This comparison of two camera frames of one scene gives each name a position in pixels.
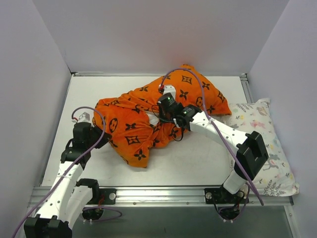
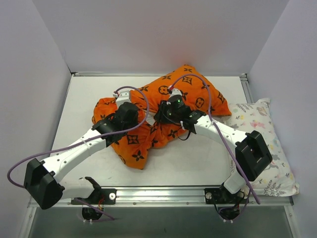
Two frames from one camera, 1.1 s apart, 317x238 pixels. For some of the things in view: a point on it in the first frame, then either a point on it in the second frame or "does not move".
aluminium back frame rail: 156,74 does not move
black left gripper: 99,135 to 130,109
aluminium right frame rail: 246,87 does not move
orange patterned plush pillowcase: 130,118 does not move
